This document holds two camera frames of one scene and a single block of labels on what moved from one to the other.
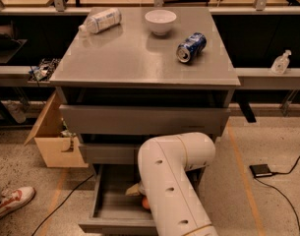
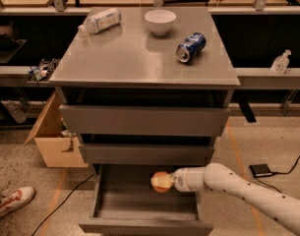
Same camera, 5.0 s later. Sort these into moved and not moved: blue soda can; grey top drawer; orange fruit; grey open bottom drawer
Moved: orange fruit
Not moved: grey top drawer; blue soda can; grey open bottom drawer
